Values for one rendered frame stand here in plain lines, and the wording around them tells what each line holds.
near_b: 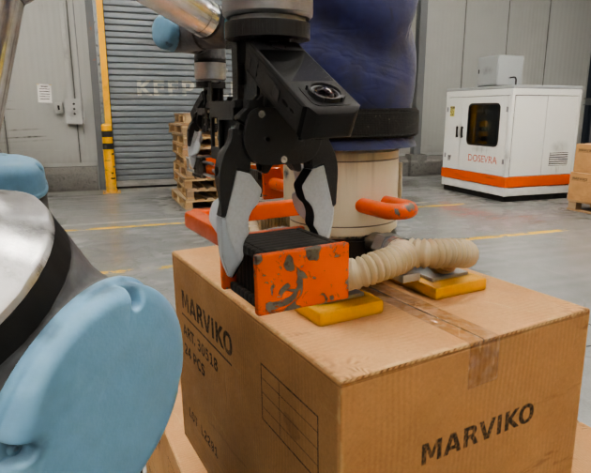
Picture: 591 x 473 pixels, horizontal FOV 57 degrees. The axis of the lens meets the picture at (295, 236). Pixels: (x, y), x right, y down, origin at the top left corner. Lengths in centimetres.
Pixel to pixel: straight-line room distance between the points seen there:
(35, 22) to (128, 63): 152
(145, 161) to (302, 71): 965
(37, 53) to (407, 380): 975
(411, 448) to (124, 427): 44
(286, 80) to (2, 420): 28
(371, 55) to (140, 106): 932
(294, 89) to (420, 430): 42
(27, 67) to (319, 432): 972
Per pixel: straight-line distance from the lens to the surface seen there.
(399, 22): 78
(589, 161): 822
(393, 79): 77
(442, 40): 1226
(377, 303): 72
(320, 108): 37
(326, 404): 59
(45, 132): 1011
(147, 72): 1004
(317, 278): 45
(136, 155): 1002
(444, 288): 79
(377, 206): 74
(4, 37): 102
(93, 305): 24
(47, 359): 23
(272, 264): 42
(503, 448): 78
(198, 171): 138
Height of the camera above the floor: 133
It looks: 13 degrees down
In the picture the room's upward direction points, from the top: straight up
